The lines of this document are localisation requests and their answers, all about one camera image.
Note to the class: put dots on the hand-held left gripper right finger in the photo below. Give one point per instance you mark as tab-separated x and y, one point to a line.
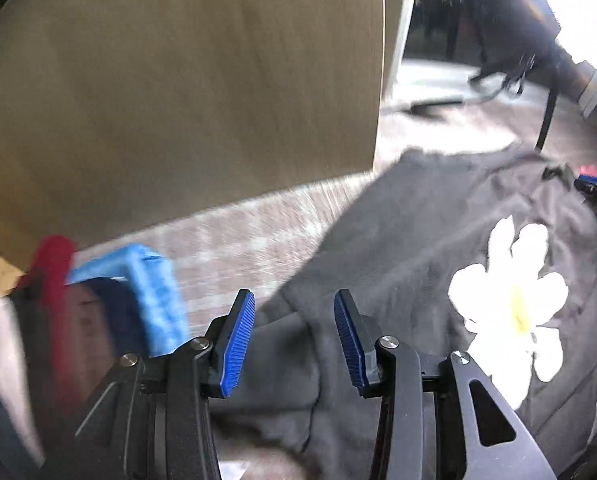
351	350

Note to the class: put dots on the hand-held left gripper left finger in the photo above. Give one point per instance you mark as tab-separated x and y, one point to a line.
234	355

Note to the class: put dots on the dark grey flower-print shirt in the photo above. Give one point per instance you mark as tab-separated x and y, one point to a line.
408	240

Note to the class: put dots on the blue plastic basket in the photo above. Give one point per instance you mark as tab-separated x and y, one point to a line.
153	285

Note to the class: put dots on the plaid bed sheet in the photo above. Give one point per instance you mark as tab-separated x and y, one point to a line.
258	220

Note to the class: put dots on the red cloth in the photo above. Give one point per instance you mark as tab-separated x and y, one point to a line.
53	270

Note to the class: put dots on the tan wooden board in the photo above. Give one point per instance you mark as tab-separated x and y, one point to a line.
178	85

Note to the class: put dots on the white window frame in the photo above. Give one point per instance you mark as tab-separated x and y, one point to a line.
401	25

